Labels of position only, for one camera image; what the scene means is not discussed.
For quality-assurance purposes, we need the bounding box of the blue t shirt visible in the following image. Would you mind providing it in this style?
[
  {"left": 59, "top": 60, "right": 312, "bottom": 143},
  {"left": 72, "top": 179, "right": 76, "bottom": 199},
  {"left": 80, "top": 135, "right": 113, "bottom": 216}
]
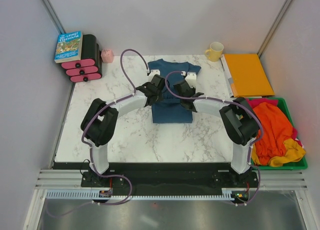
[{"left": 148, "top": 59, "right": 201, "bottom": 124}]

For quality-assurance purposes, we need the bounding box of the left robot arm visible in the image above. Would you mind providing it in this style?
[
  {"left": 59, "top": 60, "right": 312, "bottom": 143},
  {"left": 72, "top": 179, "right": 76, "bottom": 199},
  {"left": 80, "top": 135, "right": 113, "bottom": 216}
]
[{"left": 80, "top": 70, "right": 165, "bottom": 186}]

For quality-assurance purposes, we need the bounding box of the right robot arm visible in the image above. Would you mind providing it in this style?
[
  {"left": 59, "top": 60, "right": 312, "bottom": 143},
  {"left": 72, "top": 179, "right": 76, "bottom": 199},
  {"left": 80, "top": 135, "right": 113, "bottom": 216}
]
[{"left": 174, "top": 80, "right": 262, "bottom": 187}]

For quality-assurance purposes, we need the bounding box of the white board under folder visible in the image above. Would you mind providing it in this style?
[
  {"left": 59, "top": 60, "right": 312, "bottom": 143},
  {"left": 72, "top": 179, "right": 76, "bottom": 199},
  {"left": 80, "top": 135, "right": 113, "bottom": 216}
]
[{"left": 220, "top": 54, "right": 237, "bottom": 97}]

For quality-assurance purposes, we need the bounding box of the yellow mug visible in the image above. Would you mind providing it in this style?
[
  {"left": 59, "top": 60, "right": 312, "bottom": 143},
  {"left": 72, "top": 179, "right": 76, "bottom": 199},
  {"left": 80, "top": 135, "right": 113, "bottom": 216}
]
[{"left": 204, "top": 42, "right": 224, "bottom": 62}]

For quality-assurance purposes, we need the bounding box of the small pink box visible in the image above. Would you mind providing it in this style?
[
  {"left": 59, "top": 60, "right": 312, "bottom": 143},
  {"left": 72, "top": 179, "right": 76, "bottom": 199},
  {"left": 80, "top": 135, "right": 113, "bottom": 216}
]
[{"left": 100, "top": 50, "right": 114, "bottom": 63}]

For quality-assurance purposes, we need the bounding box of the orange folder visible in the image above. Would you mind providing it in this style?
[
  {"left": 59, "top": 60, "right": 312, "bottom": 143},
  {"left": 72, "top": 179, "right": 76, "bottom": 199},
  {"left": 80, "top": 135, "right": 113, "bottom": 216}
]
[{"left": 224, "top": 54, "right": 275, "bottom": 97}]

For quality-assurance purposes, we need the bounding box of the black pink organizer rack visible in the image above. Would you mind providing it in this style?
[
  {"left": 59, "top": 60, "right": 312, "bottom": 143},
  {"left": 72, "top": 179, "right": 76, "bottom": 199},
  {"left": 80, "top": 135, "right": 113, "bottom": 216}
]
[{"left": 61, "top": 34, "right": 102, "bottom": 83}]

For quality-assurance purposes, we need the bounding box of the magenta t shirt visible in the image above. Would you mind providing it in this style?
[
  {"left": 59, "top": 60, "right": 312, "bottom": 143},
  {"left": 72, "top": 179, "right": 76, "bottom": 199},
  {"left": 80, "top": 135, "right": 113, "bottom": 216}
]
[{"left": 246, "top": 97, "right": 304, "bottom": 148}]

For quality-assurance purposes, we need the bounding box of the blue treehouse book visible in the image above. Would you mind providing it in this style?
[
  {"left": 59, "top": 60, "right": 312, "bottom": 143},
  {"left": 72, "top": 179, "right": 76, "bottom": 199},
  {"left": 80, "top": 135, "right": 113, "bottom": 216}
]
[{"left": 54, "top": 31, "right": 83, "bottom": 64}]

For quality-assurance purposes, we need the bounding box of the orange t shirt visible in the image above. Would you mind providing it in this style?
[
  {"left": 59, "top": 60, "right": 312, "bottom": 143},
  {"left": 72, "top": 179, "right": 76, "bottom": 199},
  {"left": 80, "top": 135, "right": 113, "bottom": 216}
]
[{"left": 252, "top": 102, "right": 293, "bottom": 166}]

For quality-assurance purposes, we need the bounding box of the yellow t shirt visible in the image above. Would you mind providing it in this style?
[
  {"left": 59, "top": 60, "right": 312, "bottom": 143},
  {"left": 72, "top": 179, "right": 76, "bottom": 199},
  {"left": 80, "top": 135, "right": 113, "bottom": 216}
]
[{"left": 251, "top": 138, "right": 306, "bottom": 167}]

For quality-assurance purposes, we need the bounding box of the green plastic bin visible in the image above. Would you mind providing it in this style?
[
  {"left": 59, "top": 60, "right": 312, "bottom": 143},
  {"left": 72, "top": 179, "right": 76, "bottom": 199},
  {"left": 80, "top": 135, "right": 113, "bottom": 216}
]
[{"left": 247, "top": 98, "right": 306, "bottom": 167}]

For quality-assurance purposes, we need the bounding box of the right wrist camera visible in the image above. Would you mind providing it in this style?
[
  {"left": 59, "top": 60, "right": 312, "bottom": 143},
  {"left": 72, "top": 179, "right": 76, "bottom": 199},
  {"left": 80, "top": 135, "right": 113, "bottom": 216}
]
[{"left": 181, "top": 71, "right": 197, "bottom": 88}]

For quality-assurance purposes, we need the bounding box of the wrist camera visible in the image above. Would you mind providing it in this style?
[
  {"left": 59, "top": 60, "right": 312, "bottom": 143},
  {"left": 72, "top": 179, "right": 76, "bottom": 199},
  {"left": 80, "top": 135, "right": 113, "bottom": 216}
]
[
  {"left": 181, "top": 71, "right": 197, "bottom": 88},
  {"left": 146, "top": 69, "right": 161, "bottom": 79}
]

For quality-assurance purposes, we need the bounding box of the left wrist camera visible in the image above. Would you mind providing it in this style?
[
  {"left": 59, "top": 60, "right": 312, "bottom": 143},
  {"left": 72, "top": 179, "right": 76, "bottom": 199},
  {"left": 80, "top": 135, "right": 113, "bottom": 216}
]
[{"left": 146, "top": 69, "right": 161, "bottom": 79}]

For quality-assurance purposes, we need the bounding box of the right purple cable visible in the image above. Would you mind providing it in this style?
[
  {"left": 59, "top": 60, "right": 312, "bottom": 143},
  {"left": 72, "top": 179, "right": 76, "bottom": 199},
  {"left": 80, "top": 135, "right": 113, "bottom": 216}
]
[{"left": 164, "top": 70, "right": 265, "bottom": 207}]

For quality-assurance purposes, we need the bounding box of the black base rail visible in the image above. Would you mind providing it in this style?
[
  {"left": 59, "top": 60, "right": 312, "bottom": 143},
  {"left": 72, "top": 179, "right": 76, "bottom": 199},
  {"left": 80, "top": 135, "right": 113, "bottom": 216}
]
[{"left": 81, "top": 163, "right": 258, "bottom": 195}]

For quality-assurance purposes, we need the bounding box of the white slotted cable duct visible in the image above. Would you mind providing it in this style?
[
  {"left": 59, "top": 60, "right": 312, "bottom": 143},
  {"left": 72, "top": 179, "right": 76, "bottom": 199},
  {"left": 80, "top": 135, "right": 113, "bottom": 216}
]
[{"left": 45, "top": 189, "right": 242, "bottom": 200}]

